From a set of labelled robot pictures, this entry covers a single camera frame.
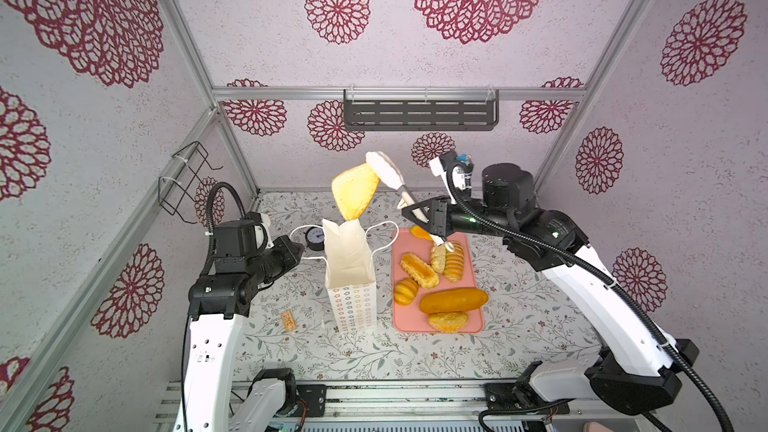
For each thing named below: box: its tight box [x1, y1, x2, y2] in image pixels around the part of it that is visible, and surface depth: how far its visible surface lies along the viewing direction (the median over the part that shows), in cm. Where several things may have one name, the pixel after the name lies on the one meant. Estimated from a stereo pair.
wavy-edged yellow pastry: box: [400, 252, 439, 289], surface depth 94 cm
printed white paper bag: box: [322, 219, 377, 333], surface depth 76 cm
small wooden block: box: [282, 310, 297, 332], surface depth 87 cm
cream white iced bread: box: [431, 244, 446, 274], surface depth 96 cm
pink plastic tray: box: [392, 229, 483, 333], surface depth 90 cm
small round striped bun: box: [394, 277, 419, 306], surface depth 91 cm
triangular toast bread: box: [331, 163, 381, 221], surface depth 60 cm
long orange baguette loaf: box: [419, 288, 489, 314], surface depth 87 cm
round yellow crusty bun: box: [428, 312, 468, 334], surface depth 83 cm
